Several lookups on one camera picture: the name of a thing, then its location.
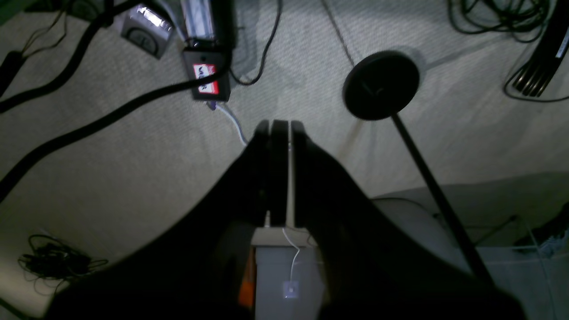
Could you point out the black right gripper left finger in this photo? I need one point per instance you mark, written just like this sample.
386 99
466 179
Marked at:
194 270

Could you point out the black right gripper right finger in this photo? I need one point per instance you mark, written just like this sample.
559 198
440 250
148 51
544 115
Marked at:
374 270

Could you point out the black lamp pole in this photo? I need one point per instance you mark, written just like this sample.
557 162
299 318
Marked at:
471 255

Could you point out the black round lamp base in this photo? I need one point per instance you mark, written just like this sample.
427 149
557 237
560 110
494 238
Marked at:
381 84

